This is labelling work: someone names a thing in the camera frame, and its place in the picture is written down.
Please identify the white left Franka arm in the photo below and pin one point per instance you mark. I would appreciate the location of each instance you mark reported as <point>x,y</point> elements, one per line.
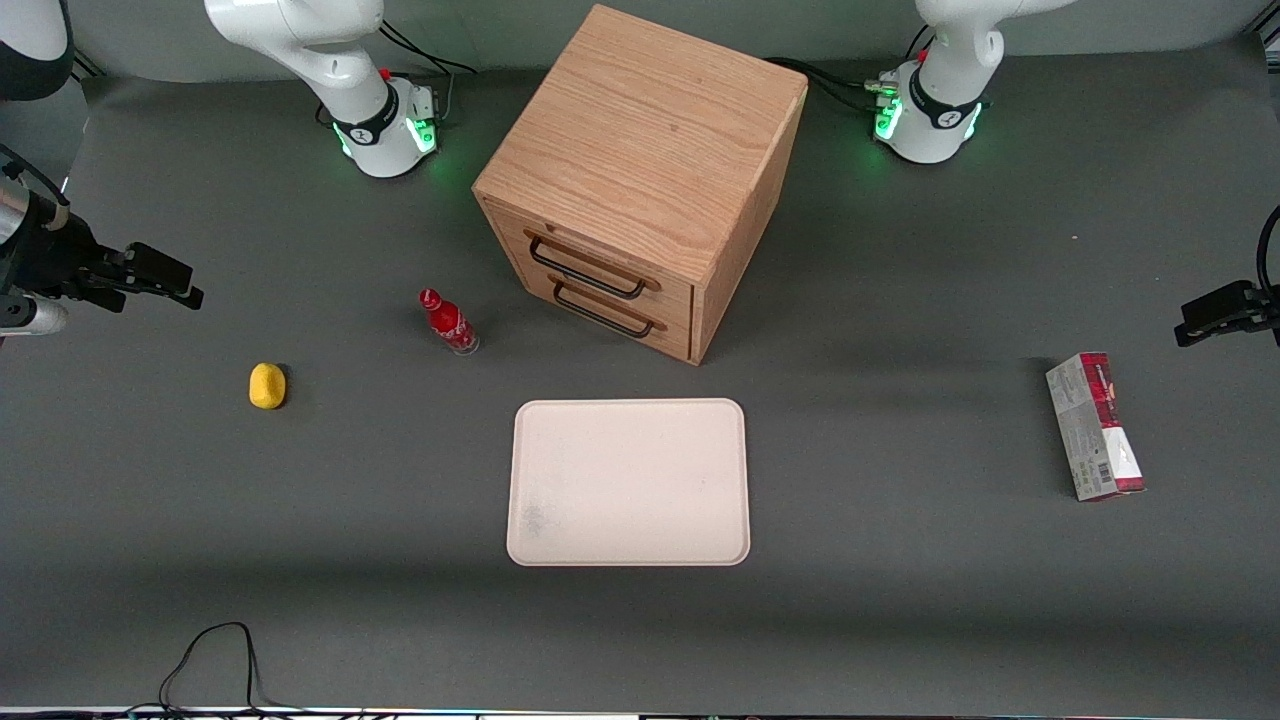
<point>945,110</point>

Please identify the dark grey table mat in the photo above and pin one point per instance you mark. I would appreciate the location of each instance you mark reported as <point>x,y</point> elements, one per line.
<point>900,620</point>

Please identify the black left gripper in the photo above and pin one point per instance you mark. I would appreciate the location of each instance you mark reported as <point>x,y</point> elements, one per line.
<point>1232,306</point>

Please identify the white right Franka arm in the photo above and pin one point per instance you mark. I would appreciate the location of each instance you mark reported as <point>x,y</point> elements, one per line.
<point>330,60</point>

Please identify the yellow lemon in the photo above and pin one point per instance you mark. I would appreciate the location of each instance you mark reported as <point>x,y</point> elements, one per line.
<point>267,386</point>

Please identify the beige rectangular tray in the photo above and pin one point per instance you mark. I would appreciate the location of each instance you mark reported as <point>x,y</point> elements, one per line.
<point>628,482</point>

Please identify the red and grey carton box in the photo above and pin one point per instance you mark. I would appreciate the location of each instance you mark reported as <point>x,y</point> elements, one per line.
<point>1096,425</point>

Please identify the red coke bottle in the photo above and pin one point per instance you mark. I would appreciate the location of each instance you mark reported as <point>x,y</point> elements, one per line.
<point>448,322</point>

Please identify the wooden two-drawer cabinet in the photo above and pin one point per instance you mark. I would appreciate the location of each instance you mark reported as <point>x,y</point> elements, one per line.
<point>640,130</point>

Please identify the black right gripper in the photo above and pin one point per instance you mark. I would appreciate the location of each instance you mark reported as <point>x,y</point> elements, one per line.
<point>52,252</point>

